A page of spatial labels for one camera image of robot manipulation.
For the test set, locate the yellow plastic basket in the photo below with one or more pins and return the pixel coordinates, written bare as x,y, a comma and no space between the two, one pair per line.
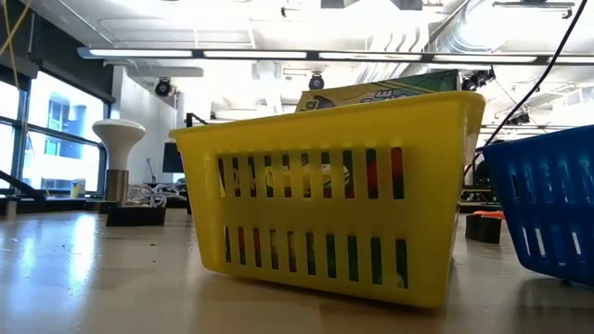
325,213

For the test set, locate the green yellow crayon box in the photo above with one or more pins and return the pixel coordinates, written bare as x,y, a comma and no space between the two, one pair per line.
371,95

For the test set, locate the blue plastic basket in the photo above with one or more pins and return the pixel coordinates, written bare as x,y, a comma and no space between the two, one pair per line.
547,211

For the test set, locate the black round ceiling spotlight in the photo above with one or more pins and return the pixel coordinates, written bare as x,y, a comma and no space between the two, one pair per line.
163,87
316,81

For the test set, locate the linear ceiling light fixture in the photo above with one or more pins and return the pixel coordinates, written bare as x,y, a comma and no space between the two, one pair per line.
255,54

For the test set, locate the black monitor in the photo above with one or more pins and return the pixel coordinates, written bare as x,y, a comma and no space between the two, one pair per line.
169,158

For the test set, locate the black coil wristband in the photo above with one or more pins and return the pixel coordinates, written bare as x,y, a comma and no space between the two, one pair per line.
134,216
482,230

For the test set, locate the white mushroom lamp brass stem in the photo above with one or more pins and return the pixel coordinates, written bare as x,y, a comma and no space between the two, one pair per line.
118,139

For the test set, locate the black ceiling track light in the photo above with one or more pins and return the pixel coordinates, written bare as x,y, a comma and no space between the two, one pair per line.
478,80
519,119

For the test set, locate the small yellow container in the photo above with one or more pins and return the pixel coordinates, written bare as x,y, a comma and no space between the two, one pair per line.
76,190

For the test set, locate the black aluminium rig frame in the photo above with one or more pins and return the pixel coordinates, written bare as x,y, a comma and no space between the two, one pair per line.
55,206

